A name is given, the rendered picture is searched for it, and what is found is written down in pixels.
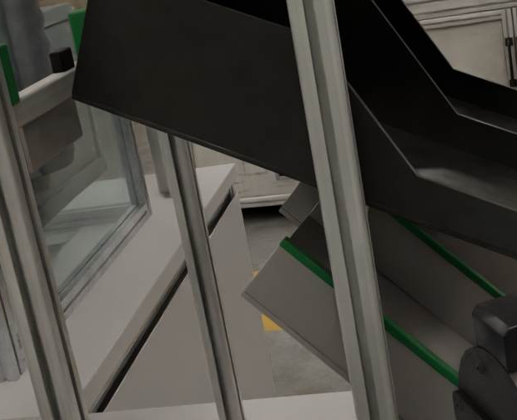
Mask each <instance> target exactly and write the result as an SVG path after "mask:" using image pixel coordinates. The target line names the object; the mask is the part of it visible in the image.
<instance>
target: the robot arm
mask: <svg viewBox="0 0 517 420"><path fill-rule="evenodd" d="M472 318H473V324H474V335H475V341H476V346H475V347H472V348H469V349H467V350H466V351H465V353H464V355H463V357H462V358H461V361H460V365H459V390H456V391H453V402H454V413H455V417H456V420H517V293H513V294H509V295H506V296H503V297H497V298H495V299H491V300H489V301H485V302H480V303H478V304H477V305H476V306H475V308H474V310H473V311H472Z"/></svg>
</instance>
